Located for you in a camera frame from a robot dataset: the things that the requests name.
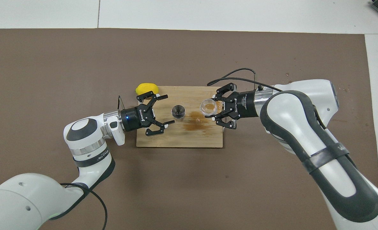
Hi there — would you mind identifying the small clear glass cup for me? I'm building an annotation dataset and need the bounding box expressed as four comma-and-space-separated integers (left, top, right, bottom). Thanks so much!
200, 98, 218, 116

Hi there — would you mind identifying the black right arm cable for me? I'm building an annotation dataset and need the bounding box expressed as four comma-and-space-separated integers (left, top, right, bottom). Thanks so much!
207, 68, 283, 93

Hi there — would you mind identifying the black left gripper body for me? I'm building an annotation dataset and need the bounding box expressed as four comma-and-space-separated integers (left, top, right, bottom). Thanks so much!
120, 104, 156, 132

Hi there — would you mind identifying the steel double jigger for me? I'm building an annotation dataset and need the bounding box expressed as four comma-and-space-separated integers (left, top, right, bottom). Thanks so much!
171, 104, 186, 123

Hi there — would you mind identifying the stained wooden cutting board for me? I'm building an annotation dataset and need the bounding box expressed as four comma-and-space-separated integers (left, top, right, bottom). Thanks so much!
136, 86, 224, 148

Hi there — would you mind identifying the brown table mat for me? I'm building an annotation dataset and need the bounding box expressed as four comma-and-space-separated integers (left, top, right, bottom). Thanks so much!
0, 28, 378, 230

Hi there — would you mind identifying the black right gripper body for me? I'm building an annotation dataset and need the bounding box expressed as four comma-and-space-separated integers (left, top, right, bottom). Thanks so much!
227, 90, 259, 119

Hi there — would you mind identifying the yellow lemon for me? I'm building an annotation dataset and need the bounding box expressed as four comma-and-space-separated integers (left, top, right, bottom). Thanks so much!
135, 83, 159, 96

